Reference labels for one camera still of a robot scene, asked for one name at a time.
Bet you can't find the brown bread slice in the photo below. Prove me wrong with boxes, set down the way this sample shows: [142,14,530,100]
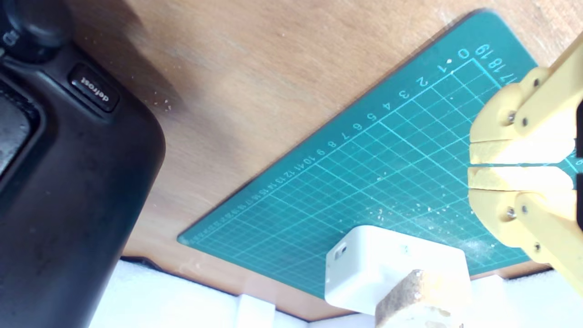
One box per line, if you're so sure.
[374,269,474,328]

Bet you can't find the white block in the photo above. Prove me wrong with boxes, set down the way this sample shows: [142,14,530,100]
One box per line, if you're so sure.
[324,225,472,317]

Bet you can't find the black two-slot toaster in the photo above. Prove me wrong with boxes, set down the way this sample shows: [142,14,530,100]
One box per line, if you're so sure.
[0,0,167,328]

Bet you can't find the white wall clip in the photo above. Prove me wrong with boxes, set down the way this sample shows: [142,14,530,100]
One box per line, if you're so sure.
[235,294,277,328]

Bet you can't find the green cutting mat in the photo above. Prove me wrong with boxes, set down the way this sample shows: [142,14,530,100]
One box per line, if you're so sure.
[177,8,583,300]

